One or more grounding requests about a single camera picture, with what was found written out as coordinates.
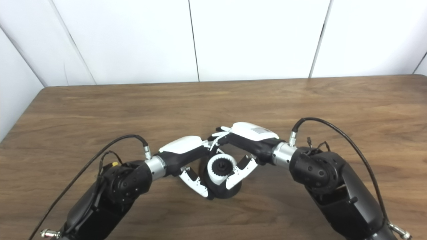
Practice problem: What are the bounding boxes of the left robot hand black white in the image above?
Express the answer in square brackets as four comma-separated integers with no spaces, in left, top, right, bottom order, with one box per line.
[159,135,219,198]

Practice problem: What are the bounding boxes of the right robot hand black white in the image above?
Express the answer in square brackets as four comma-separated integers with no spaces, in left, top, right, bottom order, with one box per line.
[208,121,283,191]

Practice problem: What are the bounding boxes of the white ring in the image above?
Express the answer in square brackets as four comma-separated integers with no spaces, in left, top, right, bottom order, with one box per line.
[207,153,238,186]

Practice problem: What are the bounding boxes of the round black part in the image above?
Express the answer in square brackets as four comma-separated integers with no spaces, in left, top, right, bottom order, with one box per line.
[198,154,243,200]

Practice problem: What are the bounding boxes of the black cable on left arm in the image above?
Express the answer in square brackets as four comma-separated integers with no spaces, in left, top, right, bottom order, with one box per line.
[28,134,152,240]

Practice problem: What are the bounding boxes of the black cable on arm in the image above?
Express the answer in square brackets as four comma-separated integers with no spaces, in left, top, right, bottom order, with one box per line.
[288,117,413,240]
[28,134,152,240]

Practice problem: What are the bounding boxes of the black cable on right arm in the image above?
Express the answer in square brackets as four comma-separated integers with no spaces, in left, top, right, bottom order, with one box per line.
[288,117,413,240]

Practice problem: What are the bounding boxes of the thin black wires with plug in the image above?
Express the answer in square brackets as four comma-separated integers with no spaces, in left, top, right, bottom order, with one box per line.
[306,137,331,154]

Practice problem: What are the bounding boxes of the thin wires with yellow plug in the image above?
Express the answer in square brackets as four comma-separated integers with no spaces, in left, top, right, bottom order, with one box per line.
[98,151,123,177]

